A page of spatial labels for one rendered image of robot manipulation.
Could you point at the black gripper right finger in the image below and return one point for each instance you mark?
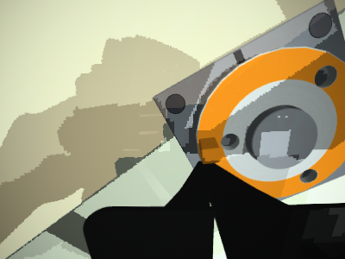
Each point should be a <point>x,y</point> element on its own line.
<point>255,225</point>

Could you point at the orange round plate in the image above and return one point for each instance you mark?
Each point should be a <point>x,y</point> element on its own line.
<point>285,75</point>

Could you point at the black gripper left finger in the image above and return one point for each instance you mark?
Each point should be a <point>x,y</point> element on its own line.
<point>181,229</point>

